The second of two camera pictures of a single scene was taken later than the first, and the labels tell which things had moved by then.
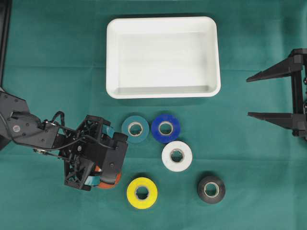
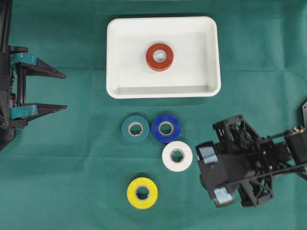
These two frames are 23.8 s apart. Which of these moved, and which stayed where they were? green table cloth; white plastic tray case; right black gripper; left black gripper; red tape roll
Moved: left black gripper; right black gripper; red tape roll
Stayed: green table cloth; white plastic tray case
